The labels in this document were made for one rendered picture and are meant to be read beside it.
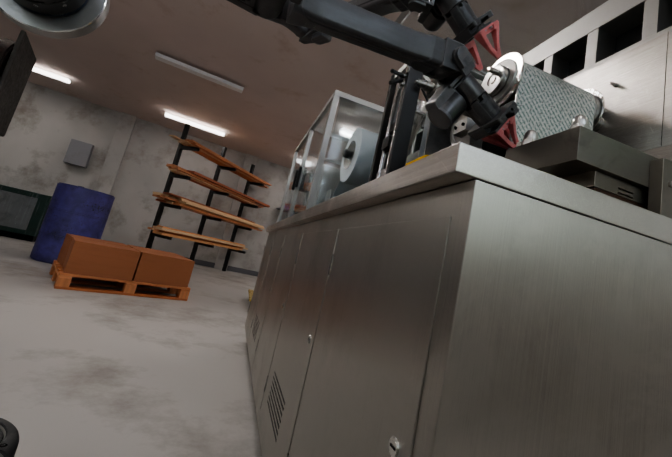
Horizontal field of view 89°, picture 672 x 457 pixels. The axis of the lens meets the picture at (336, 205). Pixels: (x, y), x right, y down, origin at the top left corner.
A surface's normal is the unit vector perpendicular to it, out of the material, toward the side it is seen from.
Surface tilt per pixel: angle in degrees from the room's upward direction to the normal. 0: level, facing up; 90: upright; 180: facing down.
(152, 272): 90
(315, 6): 100
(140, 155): 90
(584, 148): 90
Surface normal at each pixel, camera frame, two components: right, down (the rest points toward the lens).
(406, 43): 0.37, 0.11
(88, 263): 0.65, 0.01
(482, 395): 0.29, -0.11
